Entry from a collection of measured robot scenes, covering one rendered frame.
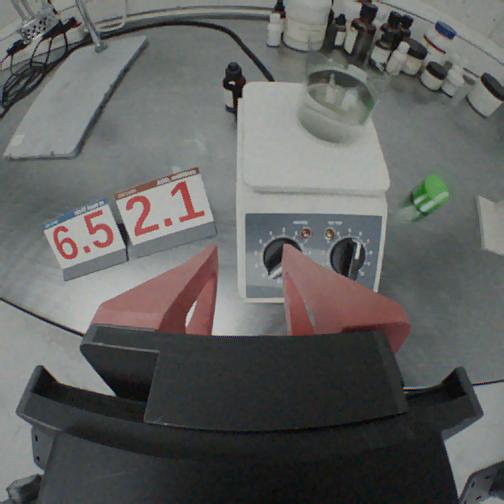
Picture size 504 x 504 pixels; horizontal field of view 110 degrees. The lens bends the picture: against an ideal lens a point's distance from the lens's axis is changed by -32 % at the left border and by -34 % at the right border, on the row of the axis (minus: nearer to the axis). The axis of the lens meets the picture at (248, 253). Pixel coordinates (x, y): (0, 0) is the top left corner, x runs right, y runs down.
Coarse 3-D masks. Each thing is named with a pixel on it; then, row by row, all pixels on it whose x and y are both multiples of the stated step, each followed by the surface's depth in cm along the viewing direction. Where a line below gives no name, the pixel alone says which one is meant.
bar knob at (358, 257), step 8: (344, 240) 20; (352, 240) 20; (336, 248) 21; (344, 248) 21; (352, 248) 19; (360, 248) 19; (336, 256) 21; (344, 256) 21; (352, 256) 19; (360, 256) 19; (336, 264) 21; (344, 264) 21; (352, 264) 19; (360, 264) 21; (344, 272) 20; (352, 272) 20
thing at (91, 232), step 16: (64, 224) 24; (80, 224) 24; (96, 224) 24; (112, 224) 25; (64, 240) 24; (80, 240) 25; (96, 240) 25; (112, 240) 25; (64, 256) 25; (80, 256) 25
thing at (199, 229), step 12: (204, 192) 25; (168, 228) 26; (180, 228) 26; (192, 228) 26; (204, 228) 26; (132, 240) 26; (144, 240) 26; (156, 240) 26; (168, 240) 26; (180, 240) 26; (192, 240) 26; (144, 252) 26; (156, 252) 26
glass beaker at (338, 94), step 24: (312, 48) 12; (336, 48) 15; (360, 48) 14; (384, 48) 13; (312, 72) 14; (336, 72) 12; (360, 72) 16; (384, 72) 14; (312, 96) 15; (336, 96) 14; (360, 96) 13; (312, 120) 17; (336, 120) 16; (360, 120) 16; (336, 144) 19
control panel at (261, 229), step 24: (264, 216) 20; (288, 216) 20; (312, 216) 20; (336, 216) 20; (360, 216) 20; (264, 240) 21; (312, 240) 21; (336, 240) 21; (360, 240) 21; (264, 288) 22
